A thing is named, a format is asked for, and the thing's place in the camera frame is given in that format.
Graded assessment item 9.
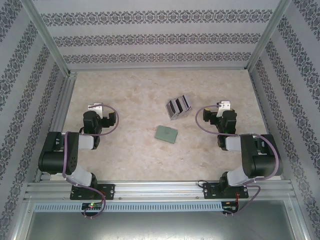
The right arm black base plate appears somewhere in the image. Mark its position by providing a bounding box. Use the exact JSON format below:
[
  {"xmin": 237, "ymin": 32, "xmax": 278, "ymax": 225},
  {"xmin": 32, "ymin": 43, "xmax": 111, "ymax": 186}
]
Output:
[{"xmin": 202, "ymin": 182, "xmax": 250, "ymax": 200}]

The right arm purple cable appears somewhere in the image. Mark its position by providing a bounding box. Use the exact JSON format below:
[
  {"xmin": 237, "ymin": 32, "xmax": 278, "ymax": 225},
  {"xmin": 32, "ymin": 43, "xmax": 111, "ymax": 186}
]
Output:
[{"xmin": 195, "ymin": 103, "xmax": 280, "ymax": 218}]

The slotted grey cable duct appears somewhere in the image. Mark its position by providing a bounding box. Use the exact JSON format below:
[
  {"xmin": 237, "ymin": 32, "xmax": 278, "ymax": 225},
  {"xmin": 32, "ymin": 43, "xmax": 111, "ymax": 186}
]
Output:
[{"xmin": 33, "ymin": 201, "xmax": 223, "ymax": 212}]

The green card holder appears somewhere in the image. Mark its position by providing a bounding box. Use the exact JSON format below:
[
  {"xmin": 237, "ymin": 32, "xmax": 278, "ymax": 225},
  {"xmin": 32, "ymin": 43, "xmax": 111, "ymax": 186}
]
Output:
[{"xmin": 154, "ymin": 124, "xmax": 180, "ymax": 145}]

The aluminium mounting rail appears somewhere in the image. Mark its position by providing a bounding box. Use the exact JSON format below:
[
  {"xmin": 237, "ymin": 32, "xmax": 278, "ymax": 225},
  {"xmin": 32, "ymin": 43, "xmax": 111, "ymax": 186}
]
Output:
[{"xmin": 23, "ymin": 181, "xmax": 297, "ymax": 201}]

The right aluminium frame post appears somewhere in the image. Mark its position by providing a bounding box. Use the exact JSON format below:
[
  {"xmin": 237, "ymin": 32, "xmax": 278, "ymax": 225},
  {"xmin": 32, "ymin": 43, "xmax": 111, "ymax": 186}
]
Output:
[{"xmin": 246, "ymin": 0, "xmax": 292, "ymax": 71}]

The circuit board green light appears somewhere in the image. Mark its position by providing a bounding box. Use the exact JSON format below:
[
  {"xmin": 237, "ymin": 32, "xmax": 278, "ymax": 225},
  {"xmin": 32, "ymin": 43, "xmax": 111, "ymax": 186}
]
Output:
[{"xmin": 81, "ymin": 202, "xmax": 104, "ymax": 210}]

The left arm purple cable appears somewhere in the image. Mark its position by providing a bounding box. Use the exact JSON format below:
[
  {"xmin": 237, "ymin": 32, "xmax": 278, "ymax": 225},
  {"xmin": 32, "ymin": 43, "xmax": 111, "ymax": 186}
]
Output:
[{"xmin": 62, "ymin": 103, "xmax": 120, "ymax": 220}]

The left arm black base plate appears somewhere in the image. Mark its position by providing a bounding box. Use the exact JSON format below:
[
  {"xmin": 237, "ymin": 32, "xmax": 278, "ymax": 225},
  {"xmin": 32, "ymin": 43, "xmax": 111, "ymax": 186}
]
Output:
[{"xmin": 69, "ymin": 183, "xmax": 116, "ymax": 201}]

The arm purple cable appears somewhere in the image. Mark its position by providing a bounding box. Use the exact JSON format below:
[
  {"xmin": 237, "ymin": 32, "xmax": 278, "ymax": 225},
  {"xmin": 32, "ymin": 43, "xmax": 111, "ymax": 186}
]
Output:
[
  {"xmin": 195, "ymin": 103, "xmax": 280, "ymax": 218},
  {"xmin": 62, "ymin": 103, "xmax": 120, "ymax": 220}
]

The grey metal panel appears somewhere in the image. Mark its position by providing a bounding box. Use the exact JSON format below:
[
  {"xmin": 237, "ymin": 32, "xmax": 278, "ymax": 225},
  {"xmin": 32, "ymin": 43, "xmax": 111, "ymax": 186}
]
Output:
[{"xmin": 24, "ymin": 211, "xmax": 306, "ymax": 240}]

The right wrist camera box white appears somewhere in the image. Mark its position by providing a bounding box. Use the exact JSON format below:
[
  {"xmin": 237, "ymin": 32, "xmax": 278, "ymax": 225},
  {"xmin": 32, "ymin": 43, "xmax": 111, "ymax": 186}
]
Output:
[{"xmin": 216, "ymin": 100, "xmax": 232, "ymax": 118}]

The aluminium side rail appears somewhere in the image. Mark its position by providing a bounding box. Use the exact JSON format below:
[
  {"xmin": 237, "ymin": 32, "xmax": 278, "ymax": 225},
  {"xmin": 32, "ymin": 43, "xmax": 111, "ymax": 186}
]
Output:
[{"xmin": 34, "ymin": 72, "xmax": 78, "ymax": 182}]

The aluminium frame post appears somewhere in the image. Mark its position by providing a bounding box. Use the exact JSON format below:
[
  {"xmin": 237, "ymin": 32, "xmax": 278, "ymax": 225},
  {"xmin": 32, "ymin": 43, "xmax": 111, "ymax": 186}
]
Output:
[
  {"xmin": 23, "ymin": 0, "xmax": 72, "ymax": 76},
  {"xmin": 246, "ymin": 0, "xmax": 292, "ymax": 71}
]

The left aluminium frame post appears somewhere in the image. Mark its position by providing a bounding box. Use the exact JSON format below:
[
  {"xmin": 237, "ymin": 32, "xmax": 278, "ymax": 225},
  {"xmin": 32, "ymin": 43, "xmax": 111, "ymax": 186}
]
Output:
[{"xmin": 23, "ymin": 0, "xmax": 72, "ymax": 76}]

